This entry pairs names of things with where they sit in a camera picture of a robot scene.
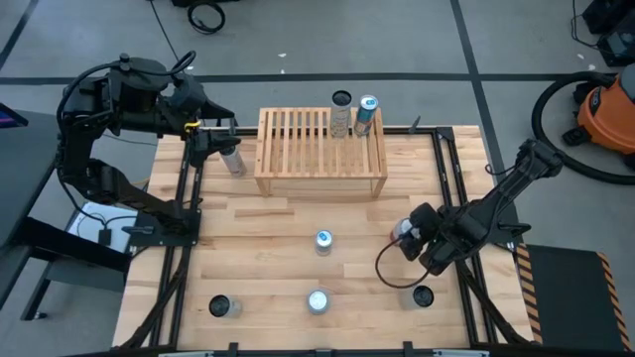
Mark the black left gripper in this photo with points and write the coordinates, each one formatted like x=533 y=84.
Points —
x=188 y=104

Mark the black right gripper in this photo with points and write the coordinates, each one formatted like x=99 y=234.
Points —
x=425 y=222

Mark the red and white soda can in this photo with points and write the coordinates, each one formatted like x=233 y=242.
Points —
x=399 y=232

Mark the silver can with black lid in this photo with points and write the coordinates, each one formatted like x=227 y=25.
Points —
x=419 y=296
x=341 y=119
x=223 y=306
x=234 y=163

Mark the blue energy drink can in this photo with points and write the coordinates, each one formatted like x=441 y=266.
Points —
x=324 y=240
x=364 y=116

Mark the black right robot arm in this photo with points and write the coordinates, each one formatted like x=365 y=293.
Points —
x=506 y=191

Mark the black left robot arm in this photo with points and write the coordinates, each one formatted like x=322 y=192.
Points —
x=139 y=196

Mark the wooden slatted shelf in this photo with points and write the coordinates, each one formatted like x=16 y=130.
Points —
x=297 y=154

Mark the small black plug adapter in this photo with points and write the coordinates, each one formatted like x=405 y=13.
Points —
x=104 y=236

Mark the white flat box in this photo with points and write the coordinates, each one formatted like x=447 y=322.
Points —
x=88 y=233

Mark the black hazard-striped floor mat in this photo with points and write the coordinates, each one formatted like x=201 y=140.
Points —
x=570 y=297

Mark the orange shop vacuum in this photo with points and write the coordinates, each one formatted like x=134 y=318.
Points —
x=605 y=119
x=536 y=121

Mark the blue lit screen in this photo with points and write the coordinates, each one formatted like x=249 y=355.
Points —
x=7 y=119

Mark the black desk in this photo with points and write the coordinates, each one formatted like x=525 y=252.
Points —
x=12 y=198

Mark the black equipment case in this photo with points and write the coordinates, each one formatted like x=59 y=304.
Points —
x=620 y=49
x=610 y=12

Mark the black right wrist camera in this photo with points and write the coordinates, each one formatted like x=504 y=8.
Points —
x=444 y=255

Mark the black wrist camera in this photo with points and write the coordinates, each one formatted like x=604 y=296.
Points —
x=134 y=89
x=444 y=255

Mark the black aluminium table frame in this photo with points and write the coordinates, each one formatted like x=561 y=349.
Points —
x=248 y=131

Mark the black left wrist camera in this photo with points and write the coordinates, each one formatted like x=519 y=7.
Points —
x=134 y=89

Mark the white edge bracket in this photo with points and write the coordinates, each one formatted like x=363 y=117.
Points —
x=186 y=354
x=461 y=354

